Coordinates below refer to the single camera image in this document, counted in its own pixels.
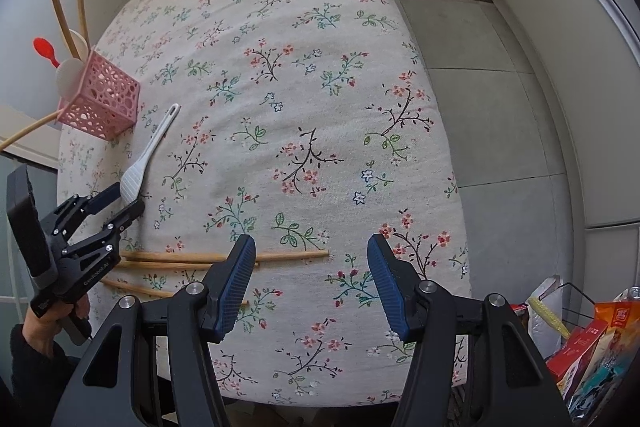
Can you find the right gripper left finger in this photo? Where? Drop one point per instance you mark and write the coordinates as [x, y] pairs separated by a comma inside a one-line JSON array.
[[116, 383]]

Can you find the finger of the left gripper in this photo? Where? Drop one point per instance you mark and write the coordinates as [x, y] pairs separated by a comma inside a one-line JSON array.
[[126, 217], [96, 203]]

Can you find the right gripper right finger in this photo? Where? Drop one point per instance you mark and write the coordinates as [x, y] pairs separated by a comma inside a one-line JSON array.
[[508, 383]]

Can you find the white slotted spatula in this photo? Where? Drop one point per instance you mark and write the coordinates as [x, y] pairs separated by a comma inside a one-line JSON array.
[[131, 181]]

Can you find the wooden chopstick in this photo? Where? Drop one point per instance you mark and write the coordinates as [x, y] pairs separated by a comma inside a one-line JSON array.
[[65, 30], [160, 265], [29, 129], [141, 256], [137, 289]]

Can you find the white rice paddle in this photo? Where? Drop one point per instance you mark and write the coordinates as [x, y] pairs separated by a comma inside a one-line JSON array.
[[68, 77]]

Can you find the red plastic spoon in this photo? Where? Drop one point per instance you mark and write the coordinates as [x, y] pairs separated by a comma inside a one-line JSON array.
[[45, 49]]

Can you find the person left hand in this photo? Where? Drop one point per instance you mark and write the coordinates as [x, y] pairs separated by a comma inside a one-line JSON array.
[[39, 332]]

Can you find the pink perforated utensil holder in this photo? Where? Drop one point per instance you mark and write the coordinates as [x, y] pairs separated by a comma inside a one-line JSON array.
[[105, 101]]

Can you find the snack packages in basket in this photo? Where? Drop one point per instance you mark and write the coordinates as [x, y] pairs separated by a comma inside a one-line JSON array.
[[596, 366]]

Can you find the floral tablecloth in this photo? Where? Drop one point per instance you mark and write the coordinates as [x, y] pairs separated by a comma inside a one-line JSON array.
[[310, 125]]

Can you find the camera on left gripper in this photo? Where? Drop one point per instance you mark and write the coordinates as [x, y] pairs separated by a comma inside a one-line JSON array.
[[28, 233]]

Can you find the wide wooden spatula handle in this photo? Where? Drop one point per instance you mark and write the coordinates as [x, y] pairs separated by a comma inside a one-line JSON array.
[[83, 22]]

